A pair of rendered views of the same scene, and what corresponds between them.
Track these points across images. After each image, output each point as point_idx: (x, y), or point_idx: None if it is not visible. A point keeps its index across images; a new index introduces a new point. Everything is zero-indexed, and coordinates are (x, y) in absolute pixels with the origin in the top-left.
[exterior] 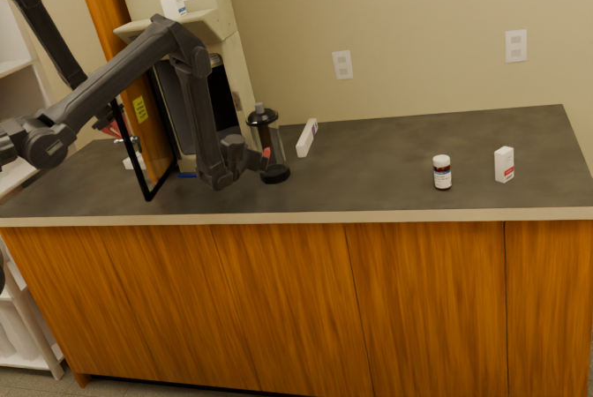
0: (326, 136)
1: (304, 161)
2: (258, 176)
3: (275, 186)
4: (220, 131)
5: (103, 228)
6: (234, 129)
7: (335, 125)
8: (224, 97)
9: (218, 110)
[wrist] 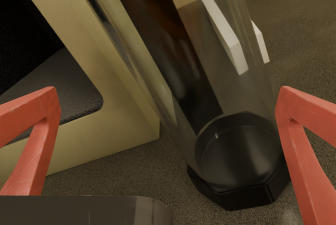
0: (264, 2)
1: (281, 77)
2: (177, 174)
3: (283, 219)
4: (34, 69)
5: None
6: (62, 55)
7: None
8: None
9: (10, 26)
